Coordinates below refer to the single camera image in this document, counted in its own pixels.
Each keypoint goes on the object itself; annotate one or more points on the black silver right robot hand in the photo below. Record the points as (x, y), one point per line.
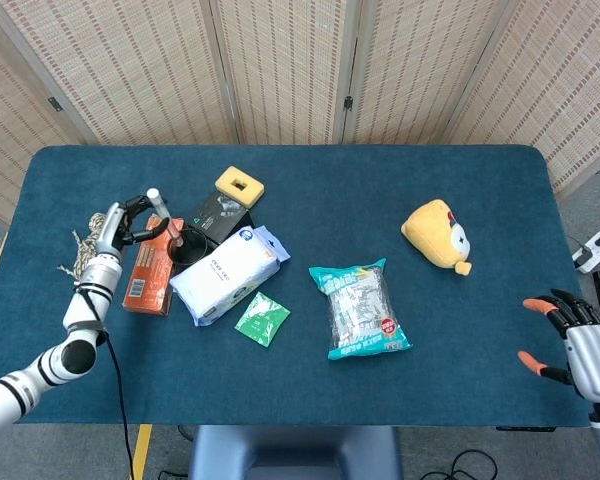
(592, 350)

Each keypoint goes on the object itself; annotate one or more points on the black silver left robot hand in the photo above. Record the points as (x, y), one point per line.
(111, 227)

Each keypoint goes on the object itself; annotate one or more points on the clear white-capped test tube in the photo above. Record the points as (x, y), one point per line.
(161, 215)

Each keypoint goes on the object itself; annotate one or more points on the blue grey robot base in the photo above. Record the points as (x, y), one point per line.
(295, 452)

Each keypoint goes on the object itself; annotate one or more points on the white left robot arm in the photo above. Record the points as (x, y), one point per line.
(75, 340)

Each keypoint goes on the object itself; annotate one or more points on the orange cardboard box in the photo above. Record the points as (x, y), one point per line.
(147, 280)

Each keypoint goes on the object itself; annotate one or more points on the white power strip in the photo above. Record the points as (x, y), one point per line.
(592, 250)

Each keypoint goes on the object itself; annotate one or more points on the black printed box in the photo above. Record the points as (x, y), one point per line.
(220, 215)

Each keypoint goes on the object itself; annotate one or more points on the white blue tissue pack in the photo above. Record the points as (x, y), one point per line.
(225, 275)

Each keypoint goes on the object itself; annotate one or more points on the dark screen hinge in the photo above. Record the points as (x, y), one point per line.
(55, 104)

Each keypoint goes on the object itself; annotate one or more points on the woven folding screen panel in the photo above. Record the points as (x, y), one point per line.
(565, 90)
(10, 125)
(420, 70)
(130, 70)
(280, 70)

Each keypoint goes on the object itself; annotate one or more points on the yellow sponge block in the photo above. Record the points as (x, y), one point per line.
(252, 192)

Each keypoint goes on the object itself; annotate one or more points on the green tea sachet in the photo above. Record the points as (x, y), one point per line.
(262, 320)

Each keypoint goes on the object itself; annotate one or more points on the yellow plush toy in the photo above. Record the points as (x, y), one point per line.
(432, 232)

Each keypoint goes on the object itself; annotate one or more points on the teal snack bag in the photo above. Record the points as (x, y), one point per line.
(360, 310)

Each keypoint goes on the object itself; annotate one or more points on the blue felt table cover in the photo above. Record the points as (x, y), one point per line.
(300, 390)

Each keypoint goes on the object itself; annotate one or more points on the black screen hinge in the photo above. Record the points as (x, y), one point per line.
(349, 102)

